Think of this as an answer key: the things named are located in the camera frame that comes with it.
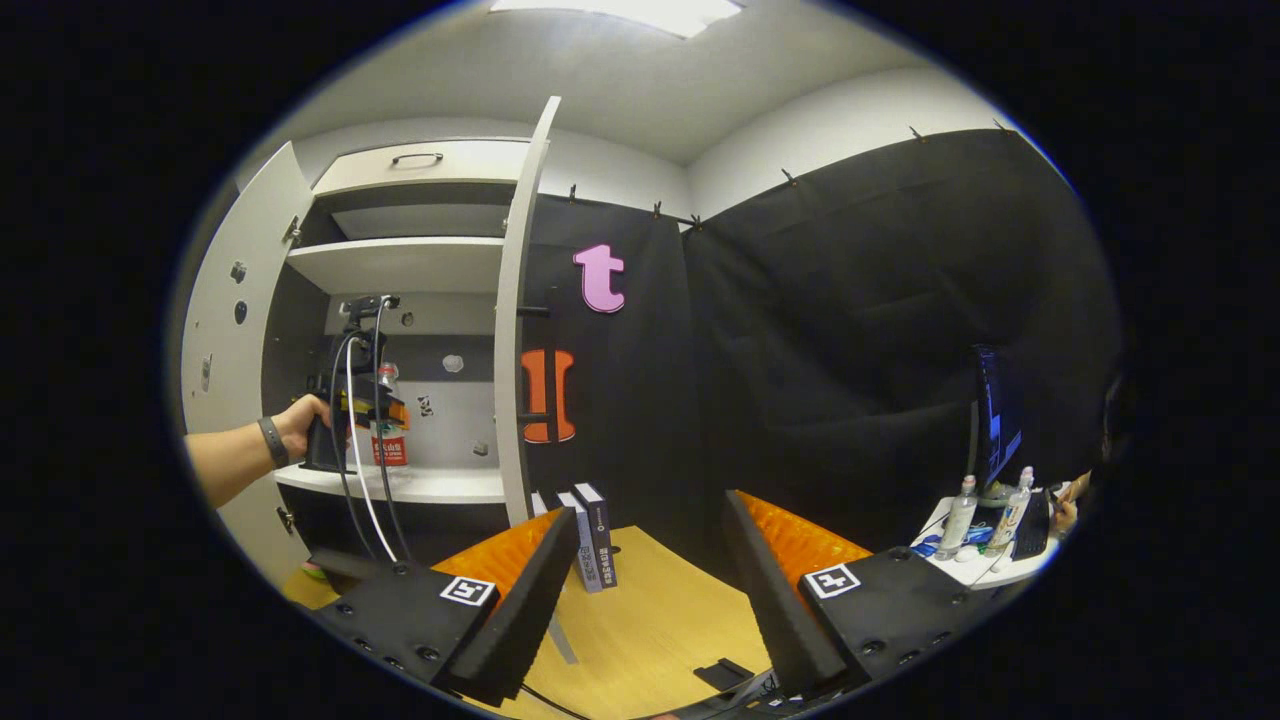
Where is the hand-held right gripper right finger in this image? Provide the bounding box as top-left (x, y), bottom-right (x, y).
top-left (722, 489), bottom-right (993, 702)

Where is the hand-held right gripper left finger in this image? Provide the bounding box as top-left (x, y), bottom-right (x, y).
top-left (315, 505), bottom-right (580, 708)

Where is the clear bottle with red label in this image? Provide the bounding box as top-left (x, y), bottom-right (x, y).
top-left (371, 361), bottom-right (410, 469)

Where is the black wristband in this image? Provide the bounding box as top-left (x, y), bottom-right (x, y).
top-left (256, 415), bottom-right (292, 471)

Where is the grey blue book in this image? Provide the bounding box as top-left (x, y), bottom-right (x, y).
top-left (555, 490), bottom-right (605, 594)

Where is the black plastic stand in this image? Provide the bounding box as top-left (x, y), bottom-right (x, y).
top-left (692, 656), bottom-right (757, 693)

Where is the white cabinet shelf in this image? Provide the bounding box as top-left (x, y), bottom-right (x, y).
top-left (274, 464), bottom-right (509, 505)
top-left (286, 236), bottom-right (507, 297)

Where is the white cabinet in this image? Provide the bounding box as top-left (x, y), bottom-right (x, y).
top-left (260, 138), bottom-right (536, 561)

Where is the white cabinet door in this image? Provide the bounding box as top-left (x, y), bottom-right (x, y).
top-left (493, 96), bottom-right (562, 528)
top-left (180, 141), bottom-right (317, 591)

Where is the white desk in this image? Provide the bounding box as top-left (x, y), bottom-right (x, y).
top-left (912, 492), bottom-right (1063, 591)

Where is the clear plastic bottle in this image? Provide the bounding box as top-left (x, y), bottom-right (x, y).
top-left (935, 474), bottom-right (980, 562)

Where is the white spray bottle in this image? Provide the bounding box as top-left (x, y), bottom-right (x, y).
top-left (990, 465), bottom-right (1036, 550)

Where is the black backdrop cloth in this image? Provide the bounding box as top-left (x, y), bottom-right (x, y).
top-left (520, 128), bottom-right (1127, 563)

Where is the white cabinet drawer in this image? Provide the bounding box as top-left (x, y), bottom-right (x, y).
top-left (313, 139), bottom-right (533, 197)

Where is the black keyboard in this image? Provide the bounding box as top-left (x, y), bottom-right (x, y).
top-left (1010, 488), bottom-right (1054, 562)

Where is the computer monitor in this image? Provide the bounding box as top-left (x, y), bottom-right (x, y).
top-left (968, 343), bottom-right (1025, 494)

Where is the black cable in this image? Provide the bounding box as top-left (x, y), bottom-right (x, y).
top-left (327, 334), bottom-right (377, 562)

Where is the white cable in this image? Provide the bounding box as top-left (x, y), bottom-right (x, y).
top-left (344, 334), bottom-right (400, 564)

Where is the black door handle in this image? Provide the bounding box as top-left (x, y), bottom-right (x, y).
top-left (517, 288), bottom-right (562, 444)

